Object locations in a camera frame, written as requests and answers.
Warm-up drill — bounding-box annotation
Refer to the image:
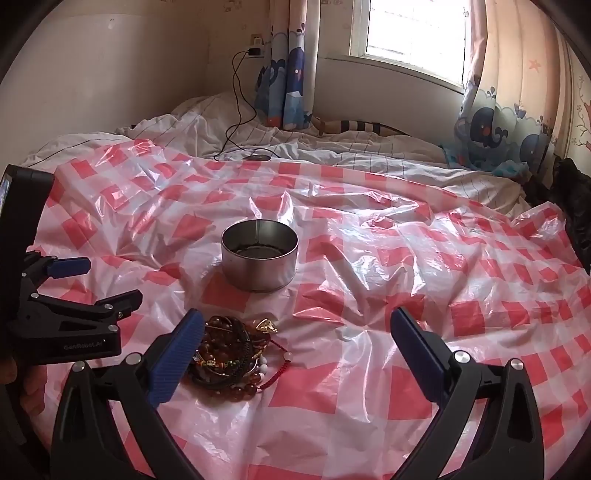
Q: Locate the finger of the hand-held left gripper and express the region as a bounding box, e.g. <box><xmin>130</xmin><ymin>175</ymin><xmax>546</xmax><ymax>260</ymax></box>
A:
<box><xmin>28</xmin><ymin>290</ymin><xmax>144</xmax><ymax>331</ymax></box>
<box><xmin>21</xmin><ymin>251</ymin><xmax>92</xmax><ymax>296</ymax></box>

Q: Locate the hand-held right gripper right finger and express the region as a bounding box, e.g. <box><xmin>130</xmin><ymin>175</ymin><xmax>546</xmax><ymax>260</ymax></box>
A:
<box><xmin>390</xmin><ymin>305</ymin><xmax>546</xmax><ymax>480</ymax></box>

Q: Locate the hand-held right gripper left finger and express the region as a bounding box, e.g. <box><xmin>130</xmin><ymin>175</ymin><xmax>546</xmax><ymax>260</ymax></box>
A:
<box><xmin>50</xmin><ymin>308</ymin><xmax>206</xmax><ymax>480</ymax></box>

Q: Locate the pile of beaded bracelets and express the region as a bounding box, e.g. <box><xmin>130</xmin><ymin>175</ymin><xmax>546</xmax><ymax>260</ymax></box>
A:
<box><xmin>185</xmin><ymin>315</ymin><xmax>296</xmax><ymax>397</ymax></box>

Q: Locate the round metal tin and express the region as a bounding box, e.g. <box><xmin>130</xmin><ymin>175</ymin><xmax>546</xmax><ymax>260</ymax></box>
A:
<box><xmin>221</xmin><ymin>220</ymin><xmax>299</xmax><ymax>292</ymax></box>

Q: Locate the person's left hand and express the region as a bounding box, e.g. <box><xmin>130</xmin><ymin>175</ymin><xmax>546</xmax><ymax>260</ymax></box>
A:
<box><xmin>0</xmin><ymin>364</ymin><xmax>49</xmax><ymax>416</ymax></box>

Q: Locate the red checked plastic sheet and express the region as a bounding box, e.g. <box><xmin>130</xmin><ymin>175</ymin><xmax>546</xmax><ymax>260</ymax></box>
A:
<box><xmin>28</xmin><ymin>141</ymin><xmax>591</xmax><ymax>480</ymax></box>

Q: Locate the white striped duvet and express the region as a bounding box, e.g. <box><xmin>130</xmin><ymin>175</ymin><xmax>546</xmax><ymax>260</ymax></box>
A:
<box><xmin>18</xmin><ymin>92</ymin><xmax>532</xmax><ymax>217</ymax></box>

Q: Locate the black garment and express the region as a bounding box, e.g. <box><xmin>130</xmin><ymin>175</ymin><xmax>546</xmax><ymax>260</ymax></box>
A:
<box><xmin>522</xmin><ymin>157</ymin><xmax>591</xmax><ymax>278</ymax></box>

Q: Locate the whale print curtain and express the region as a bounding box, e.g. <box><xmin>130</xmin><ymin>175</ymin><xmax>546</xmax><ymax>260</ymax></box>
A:
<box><xmin>253</xmin><ymin>0</ymin><xmax>319</xmax><ymax>131</ymax></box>
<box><xmin>445</xmin><ymin>0</ymin><xmax>568</xmax><ymax>178</ymax></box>

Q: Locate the window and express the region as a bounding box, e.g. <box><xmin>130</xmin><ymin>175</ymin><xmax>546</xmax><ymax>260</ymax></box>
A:
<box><xmin>348</xmin><ymin>0</ymin><xmax>472</xmax><ymax>88</ymax></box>

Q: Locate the black charger cable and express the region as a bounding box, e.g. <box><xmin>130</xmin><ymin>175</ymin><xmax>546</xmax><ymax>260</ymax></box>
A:
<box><xmin>225</xmin><ymin>50</ymin><xmax>278</xmax><ymax>160</ymax></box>

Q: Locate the tree branch wall sticker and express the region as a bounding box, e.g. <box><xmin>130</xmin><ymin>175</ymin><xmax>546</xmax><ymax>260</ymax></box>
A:
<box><xmin>570</xmin><ymin>69</ymin><xmax>591</xmax><ymax>153</ymax></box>

